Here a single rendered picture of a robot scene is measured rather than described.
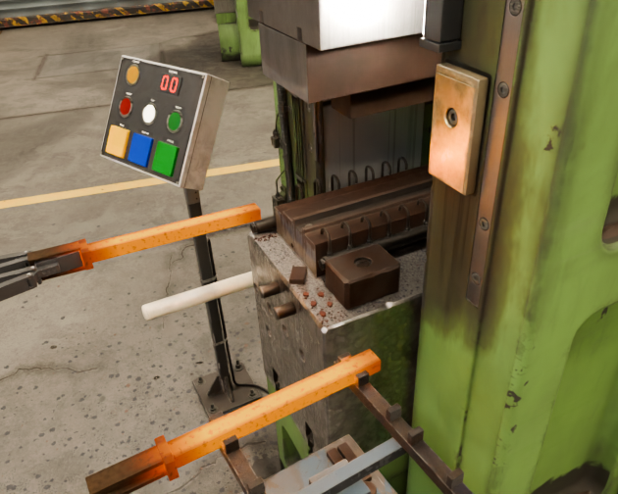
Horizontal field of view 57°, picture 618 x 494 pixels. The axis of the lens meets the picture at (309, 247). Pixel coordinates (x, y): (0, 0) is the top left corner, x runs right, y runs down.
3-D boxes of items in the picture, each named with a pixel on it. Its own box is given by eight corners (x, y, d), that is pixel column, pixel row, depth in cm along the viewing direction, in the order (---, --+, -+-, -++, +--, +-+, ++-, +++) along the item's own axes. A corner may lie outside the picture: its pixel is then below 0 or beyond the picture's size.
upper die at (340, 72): (308, 104, 94) (305, 44, 88) (262, 74, 109) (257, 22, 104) (506, 62, 108) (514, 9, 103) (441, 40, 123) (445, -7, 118)
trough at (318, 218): (304, 235, 113) (303, 229, 112) (292, 223, 117) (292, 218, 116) (473, 185, 127) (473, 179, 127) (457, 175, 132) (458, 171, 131)
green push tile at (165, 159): (169, 176, 140) (177, 146, 139) (150, 169, 144) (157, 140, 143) (175, 177, 141) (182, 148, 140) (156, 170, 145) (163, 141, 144)
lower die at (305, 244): (316, 277, 113) (315, 241, 109) (277, 231, 128) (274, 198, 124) (484, 222, 128) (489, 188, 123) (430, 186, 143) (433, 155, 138)
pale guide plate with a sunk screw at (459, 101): (463, 196, 83) (477, 79, 73) (427, 172, 90) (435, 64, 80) (475, 193, 83) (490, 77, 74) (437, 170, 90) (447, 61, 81)
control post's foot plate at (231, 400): (207, 421, 199) (203, 404, 194) (189, 380, 216) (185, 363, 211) (265, 399, 206) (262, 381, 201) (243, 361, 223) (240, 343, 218)
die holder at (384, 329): (330, 483, 125) (323, 330, 100) (264, 371, 154) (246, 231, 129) (525, 390, 144) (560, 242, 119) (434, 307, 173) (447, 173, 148)
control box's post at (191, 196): (224, 395, 209) (171, 112, 149) (220, 388, 211) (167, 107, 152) (233, 392, 210) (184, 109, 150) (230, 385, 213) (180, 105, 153)
